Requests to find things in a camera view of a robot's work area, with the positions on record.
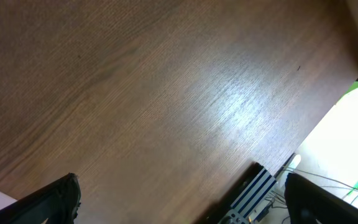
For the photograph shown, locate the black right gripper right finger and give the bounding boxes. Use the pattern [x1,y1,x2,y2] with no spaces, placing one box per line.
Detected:
[284,173,358,224]

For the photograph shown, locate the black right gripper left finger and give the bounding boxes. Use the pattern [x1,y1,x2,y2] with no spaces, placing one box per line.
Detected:
[0,173,81,224]

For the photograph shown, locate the thin floor cables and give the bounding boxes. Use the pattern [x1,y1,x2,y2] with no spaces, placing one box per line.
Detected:
[283,166,358,202]

